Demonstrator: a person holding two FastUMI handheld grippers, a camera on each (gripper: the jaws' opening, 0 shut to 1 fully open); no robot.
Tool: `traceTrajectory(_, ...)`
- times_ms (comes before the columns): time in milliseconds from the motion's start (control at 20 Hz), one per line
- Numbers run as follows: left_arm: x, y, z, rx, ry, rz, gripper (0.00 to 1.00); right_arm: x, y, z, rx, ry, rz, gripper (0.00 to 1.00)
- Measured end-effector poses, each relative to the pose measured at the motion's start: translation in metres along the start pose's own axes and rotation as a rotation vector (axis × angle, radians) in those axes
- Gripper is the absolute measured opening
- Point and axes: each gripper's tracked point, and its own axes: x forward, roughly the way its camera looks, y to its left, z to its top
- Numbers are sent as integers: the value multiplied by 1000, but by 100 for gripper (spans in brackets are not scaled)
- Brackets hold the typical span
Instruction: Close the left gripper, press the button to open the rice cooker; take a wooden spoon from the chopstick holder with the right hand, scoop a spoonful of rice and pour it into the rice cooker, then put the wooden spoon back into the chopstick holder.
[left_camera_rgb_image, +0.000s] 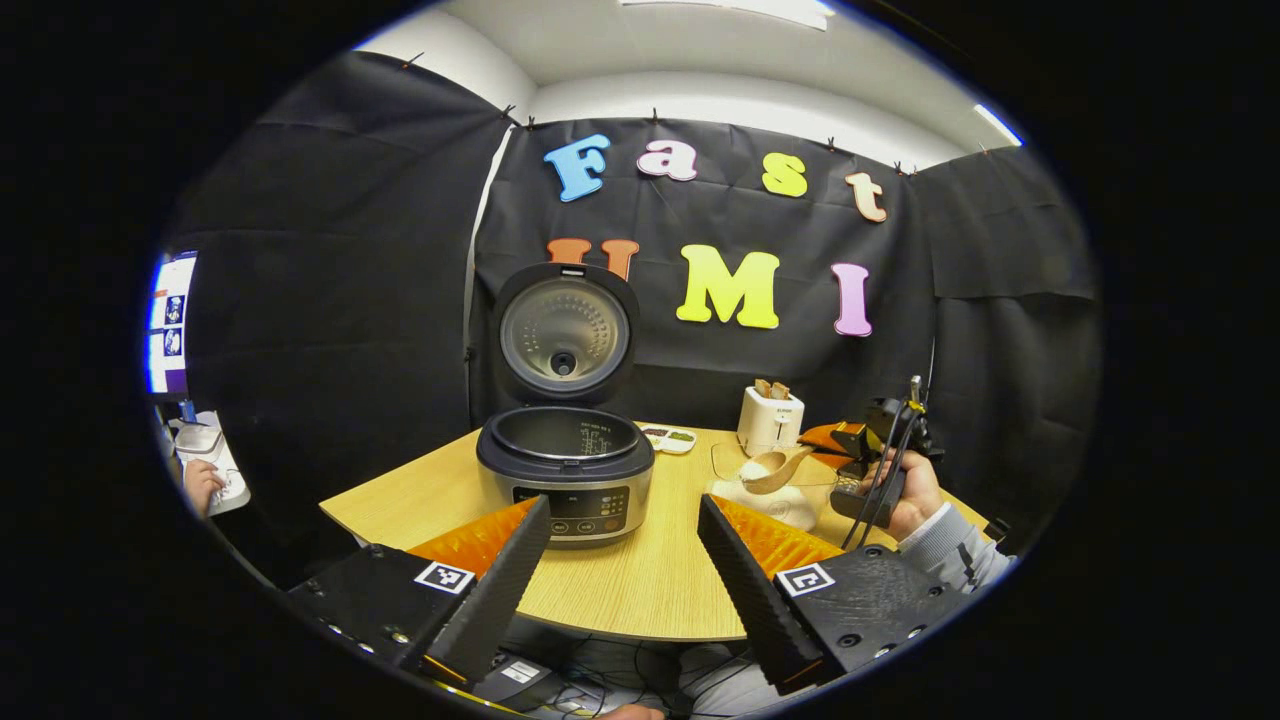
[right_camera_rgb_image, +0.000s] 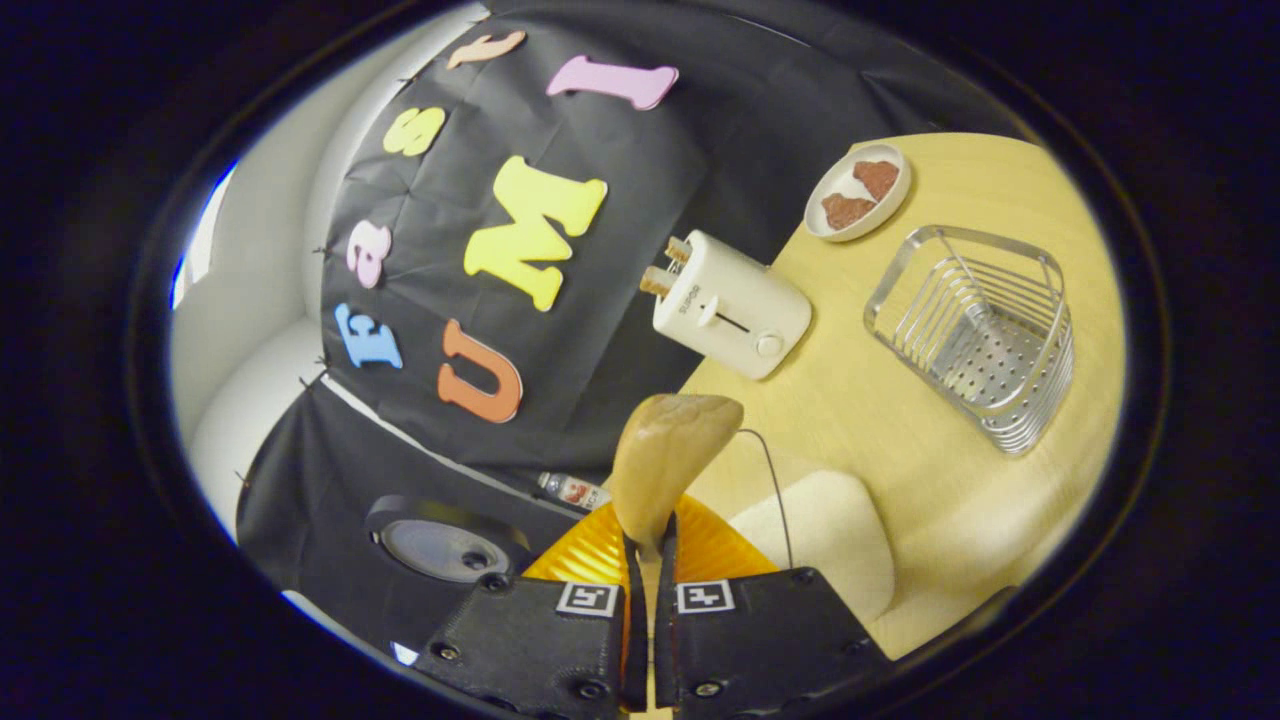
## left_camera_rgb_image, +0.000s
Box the white divided dish with beans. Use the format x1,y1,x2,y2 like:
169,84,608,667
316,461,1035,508
637,423,698,456

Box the large ceiling light panel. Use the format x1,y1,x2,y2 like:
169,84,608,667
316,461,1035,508
620,0,837,32

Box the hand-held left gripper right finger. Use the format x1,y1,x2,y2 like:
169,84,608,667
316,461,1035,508
697,494,977,696

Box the wooden spoon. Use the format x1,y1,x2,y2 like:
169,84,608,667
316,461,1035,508
738,445,851,497

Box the black backdrop cloth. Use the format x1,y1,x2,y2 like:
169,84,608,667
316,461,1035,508
165,52,1101,591

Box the dark box with white label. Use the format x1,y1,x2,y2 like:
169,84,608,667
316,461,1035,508
472,652,573,714

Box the white toaster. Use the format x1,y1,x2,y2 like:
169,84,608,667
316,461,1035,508
737,385,806,459

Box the computer monitor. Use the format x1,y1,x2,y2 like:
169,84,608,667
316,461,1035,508
147,252,199,397

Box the dark silver rice cooker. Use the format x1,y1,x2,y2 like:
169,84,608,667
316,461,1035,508
476,262,656,549

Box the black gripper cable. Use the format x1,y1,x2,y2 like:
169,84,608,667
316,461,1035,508
842,400,923,552

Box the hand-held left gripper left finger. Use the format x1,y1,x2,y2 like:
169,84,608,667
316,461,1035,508
285,497,554,689

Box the person's grey trousers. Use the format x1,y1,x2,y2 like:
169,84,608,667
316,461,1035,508
688,648,783,719

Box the small ceiling light panel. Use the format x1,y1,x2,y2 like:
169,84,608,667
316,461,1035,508
974,103,1024,149

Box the clear container of rice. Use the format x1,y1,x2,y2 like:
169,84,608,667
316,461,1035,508
708,440,841,534

